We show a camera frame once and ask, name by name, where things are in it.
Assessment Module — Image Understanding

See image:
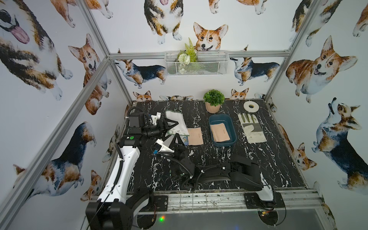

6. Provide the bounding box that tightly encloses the beige stationery paper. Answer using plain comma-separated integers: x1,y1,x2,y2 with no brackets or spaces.
188,127,204,146
210,123,231,142

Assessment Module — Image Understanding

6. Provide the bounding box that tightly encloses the teal plastic storage box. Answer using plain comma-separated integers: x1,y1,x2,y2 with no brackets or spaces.
209,114,237,147

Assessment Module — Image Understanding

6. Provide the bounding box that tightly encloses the blue bordered stationery paper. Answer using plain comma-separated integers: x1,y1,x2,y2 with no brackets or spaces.
180,135,189,146

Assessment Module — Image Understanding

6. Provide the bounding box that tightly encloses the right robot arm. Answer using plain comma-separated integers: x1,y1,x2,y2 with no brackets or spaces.
155,134,275,202

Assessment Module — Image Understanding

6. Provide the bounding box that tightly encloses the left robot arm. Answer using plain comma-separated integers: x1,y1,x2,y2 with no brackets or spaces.
85,107,178,230

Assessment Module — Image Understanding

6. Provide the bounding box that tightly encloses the beige ribbed plant pot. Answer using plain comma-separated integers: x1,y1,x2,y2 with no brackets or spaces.
205,102,221,114

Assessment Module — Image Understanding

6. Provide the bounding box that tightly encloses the green artificial potted plant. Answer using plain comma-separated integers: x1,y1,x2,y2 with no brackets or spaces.
203,89,225,106

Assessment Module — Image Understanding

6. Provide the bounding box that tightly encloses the artificial fern with flower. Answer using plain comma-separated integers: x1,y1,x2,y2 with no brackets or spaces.
175,38,198,74

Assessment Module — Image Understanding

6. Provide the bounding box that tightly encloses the white tape roll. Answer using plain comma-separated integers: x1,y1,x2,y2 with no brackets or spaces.
243,101,259,113

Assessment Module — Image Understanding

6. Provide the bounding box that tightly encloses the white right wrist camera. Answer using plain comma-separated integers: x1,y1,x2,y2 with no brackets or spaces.
153,139,174,156

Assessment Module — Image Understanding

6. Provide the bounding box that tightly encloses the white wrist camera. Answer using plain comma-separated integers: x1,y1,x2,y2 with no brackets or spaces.
153,139,174,156
150,112,161,126

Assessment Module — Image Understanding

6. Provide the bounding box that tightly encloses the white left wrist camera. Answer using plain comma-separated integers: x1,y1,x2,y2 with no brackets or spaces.
150,112,161,126

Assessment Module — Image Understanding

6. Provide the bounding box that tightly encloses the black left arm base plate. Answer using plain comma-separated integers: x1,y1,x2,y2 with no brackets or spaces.
147,195,169,212

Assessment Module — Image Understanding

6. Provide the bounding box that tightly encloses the white wire wall basket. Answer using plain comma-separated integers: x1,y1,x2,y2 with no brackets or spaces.
164,51,230,76

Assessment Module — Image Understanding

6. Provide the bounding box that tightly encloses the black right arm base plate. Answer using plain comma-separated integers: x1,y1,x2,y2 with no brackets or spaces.
244,192,286,211

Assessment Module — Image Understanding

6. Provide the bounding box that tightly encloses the aluminium frame post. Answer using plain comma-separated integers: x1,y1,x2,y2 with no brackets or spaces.
75,0,133,104

